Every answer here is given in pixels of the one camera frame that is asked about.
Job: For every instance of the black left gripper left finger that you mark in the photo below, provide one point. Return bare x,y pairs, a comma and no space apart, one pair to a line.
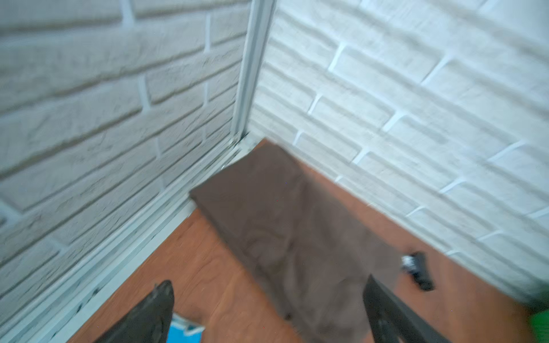
148,321

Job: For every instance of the green plastic basket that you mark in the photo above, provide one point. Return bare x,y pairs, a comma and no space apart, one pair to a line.
539,323

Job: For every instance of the small black relay component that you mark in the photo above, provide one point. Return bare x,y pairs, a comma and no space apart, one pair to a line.
415,265

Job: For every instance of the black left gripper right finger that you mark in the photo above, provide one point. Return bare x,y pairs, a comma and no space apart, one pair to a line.
391,320

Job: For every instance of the brown trousers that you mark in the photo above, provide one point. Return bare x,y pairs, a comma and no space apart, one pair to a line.
310,255

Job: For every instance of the blue grey work glove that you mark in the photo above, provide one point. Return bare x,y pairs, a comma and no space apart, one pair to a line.
183,330

